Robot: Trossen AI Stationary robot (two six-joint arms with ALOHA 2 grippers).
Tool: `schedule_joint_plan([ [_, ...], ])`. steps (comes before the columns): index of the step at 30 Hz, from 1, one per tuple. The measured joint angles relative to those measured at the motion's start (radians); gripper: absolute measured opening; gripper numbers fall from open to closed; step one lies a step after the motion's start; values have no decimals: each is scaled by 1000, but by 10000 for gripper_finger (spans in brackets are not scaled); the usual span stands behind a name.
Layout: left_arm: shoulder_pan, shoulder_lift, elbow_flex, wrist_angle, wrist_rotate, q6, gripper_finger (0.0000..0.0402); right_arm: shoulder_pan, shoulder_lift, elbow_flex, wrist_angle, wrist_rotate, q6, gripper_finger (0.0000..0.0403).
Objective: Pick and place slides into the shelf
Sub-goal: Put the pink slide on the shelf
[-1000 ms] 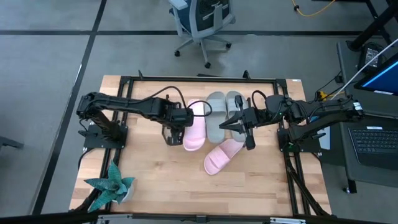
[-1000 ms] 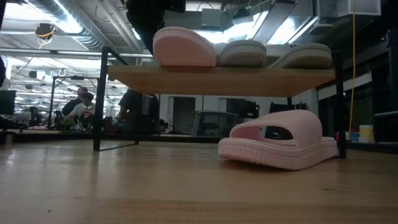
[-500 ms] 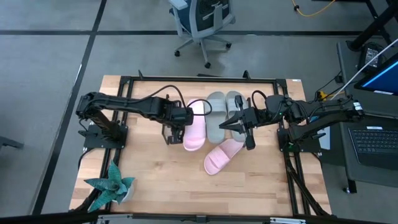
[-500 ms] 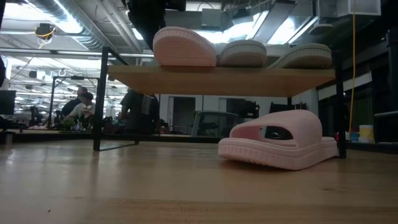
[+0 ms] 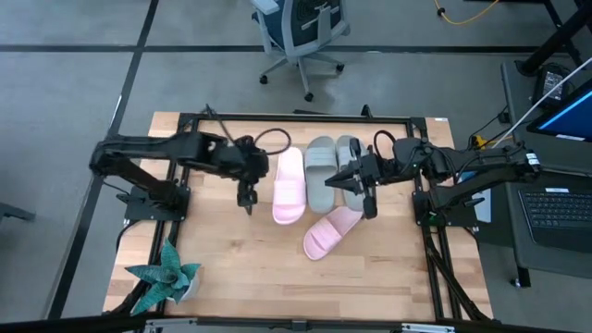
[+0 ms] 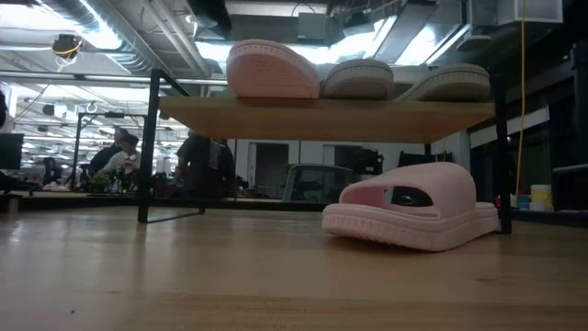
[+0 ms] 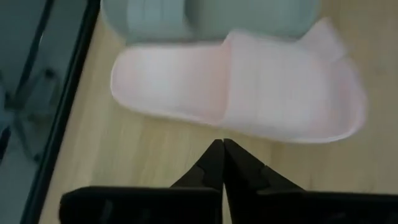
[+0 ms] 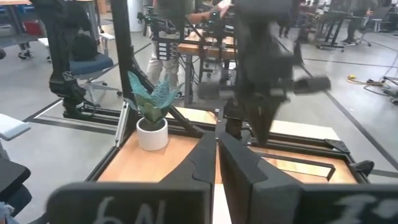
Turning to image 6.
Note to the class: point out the pink slide sandal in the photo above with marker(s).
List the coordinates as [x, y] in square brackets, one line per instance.
[271, 73]
[436, 220]

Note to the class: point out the grey slide sandal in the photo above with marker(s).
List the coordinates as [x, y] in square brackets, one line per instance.
[358, 80]
[450, 83]

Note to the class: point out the grey mesh office chair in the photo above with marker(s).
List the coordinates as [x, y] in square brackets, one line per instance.
[317, 184]

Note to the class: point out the black equipment rack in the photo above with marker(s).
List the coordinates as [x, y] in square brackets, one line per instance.
[367, 161]

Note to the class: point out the person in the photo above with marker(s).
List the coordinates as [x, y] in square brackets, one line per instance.
[202, 161]
[108, 158]
[126, 162]

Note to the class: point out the black panel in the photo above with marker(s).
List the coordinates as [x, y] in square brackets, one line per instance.
[422, 158]

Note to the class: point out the small green plant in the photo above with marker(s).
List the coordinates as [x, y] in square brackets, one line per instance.
[99, 184]

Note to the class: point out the white and blue box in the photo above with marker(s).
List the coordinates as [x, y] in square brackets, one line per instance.
[523, 201]

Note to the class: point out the yellow cylindrical container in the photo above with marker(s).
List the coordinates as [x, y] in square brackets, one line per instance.
[541, 194]

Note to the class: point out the white mug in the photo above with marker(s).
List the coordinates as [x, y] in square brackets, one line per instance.
[541, 207]

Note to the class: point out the black background monitor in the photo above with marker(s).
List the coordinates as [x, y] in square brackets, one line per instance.
[11, 151]

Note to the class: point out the wooden shelf black metal frame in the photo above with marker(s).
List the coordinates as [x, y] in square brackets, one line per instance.
[321, 122]

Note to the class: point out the black aluminium rig frame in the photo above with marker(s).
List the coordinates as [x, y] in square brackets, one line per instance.
[92, 202]

